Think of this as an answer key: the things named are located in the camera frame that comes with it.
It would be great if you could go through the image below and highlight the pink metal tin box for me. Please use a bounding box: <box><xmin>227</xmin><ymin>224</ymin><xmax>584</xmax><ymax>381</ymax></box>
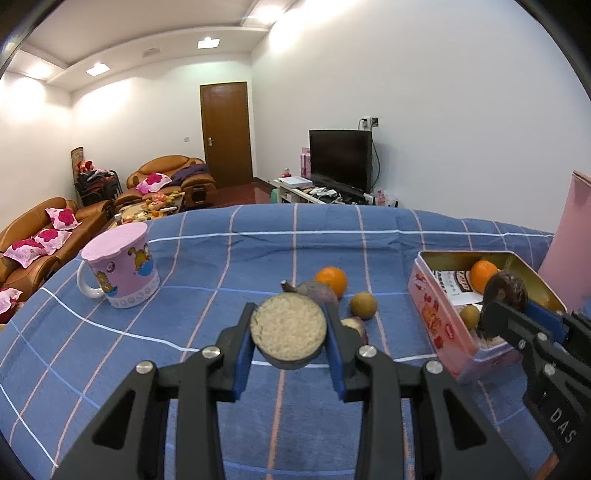
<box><xmin>407</xmin><ymin>250</ymin><xmax>568</xmax><ymax>384</ymax></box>

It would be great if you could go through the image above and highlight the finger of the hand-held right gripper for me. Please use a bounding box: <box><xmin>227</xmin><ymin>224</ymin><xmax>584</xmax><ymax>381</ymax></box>
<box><xmin>526</xmin><ymin>299</ymin><xmax>591</xmax><ymax>344</ymax></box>
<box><xmin>480</xmin><ymin>302</ymin><xmax>571</xmax><ymax>372</ymax></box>

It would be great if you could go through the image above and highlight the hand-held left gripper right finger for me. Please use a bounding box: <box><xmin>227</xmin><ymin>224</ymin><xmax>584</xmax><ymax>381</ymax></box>
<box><xmin>323</xmin><ymin>302</ymin><xmax>529</xmax><ymax>480</ymax></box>

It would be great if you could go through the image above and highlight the pink floral pillow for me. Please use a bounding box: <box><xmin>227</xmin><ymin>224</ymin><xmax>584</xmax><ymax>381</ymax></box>
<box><xmin>45</xmin><ymin>208</ymin><xmax>83</xmax><ymax>230</ymax></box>
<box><xmin>0</xmin><ymin>288</ymin><xmax>24</xmax><ymax>319</ymax></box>
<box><xmin>34</xmin><ymin>228</ymin><xmax>72</xmax><ymax>252</ymax></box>
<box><xmin>4</xmin><ymin>240</ymin><xmax>49</xmax><ymax>267</ymax></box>
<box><xmin>137</xmin><ymin>173</ymin><xmax>171</xmax><ymax>195</ymax></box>

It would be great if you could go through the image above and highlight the coffee table with food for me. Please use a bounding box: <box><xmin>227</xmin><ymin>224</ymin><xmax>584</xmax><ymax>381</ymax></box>
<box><xmin>106</xmin><ymin>191</ymin><xmax>185</xmax><ymax>227</ymax></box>

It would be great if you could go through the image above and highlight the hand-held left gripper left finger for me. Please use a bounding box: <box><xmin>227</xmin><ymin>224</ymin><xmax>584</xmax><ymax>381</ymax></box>
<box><xmin>53</xmin><ymin>302</ymin><xmax>257</xmax><ymax>480</ymax></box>

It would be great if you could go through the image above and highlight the brown leather sofa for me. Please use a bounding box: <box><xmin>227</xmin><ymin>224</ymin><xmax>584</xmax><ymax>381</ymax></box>
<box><xmin>0</xmin><ymin>198</ymin><xmax>114</xmax><ymax>324</ymax></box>

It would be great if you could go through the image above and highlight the brown wooden door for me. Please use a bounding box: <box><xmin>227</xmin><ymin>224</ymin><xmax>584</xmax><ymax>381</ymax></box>
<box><xmin>199</xmin><ymin>82</ymin><xmax>254</xmax><ymax>188</ymax></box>

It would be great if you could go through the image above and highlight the pink cartoon mug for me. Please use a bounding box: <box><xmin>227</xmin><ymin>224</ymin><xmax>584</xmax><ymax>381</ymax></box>
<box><xmin>76</xmin><ymin>223</ymin><xmax>160</xmax><ymax>309</ymax></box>

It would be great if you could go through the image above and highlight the printed paper sheet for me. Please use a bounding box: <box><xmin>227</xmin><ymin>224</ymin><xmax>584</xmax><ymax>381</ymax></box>
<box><xmin>434</xmin><ymin>268</ymin><xmax>483</xmax><ymax>308</ymax></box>

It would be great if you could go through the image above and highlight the stack of dark chairs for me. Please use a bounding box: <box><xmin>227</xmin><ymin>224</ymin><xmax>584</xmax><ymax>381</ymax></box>
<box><xmin>74</xmin><ymin>168</ymin><xmax>123</xmax><ymax>206</ymax></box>

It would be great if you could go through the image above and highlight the black power cable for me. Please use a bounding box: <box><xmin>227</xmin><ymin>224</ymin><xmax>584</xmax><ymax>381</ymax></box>
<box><xmin>369</xmin><ymin>127</ymin><xmax>382</xmax><ymax>192</ymax></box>

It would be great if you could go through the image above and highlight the blue checked tablecloth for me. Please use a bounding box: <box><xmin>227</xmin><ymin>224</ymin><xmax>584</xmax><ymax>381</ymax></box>
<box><xmin>0</xmin><ymin>204</ymin><xmax>591</xmax><ymax>480</ymax></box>

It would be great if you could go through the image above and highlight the white tv stand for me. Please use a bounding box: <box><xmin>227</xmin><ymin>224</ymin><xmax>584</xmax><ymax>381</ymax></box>
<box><xmin>270</xmin><ymin>178</ymin><xmax>398</xmax><ymax>208</ymax></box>

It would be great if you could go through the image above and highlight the brown leather armchair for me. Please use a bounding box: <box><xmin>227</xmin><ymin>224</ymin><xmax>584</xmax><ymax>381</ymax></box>
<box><xmin>113</xmin><ymin>156</ymin><xmax>218</xmax><ymax>213</ymax></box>

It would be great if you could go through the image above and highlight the purple round root vegetable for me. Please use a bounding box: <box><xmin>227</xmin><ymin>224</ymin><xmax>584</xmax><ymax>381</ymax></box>
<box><xmin>281</xmin><ymin>279</ymin><xmax>340</xmax><ymax>308</ymax></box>

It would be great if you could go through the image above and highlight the purple blanket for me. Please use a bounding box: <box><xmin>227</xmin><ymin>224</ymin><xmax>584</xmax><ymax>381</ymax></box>
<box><xmin>171</xmin><ymin>164</ymin><xmax>211</xmax><ymax>185</ymax></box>

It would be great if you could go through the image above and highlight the orange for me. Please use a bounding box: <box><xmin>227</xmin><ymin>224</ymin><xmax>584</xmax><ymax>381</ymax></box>
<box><xmin>470</xmin><ymin>260</ymin><xmax>500</xmax><ymax>296</ymax></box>
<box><xmin>315</xmin><ymin>267</ymin><xmax>348</xmax><ymax>297</ymax></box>

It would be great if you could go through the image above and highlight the black television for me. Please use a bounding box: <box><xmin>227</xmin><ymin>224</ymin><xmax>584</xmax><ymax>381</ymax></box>
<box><xmin>309</xmin><ymin>130</ymin><xmax>373</xmax><ymax>193</ymax></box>

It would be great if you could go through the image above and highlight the pink kettle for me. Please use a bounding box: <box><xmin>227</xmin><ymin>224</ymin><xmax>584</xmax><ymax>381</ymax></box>
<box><xmin>538</xmin><ymin>170</ymin><xmax>591</xmax><ymax>315</ymax></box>

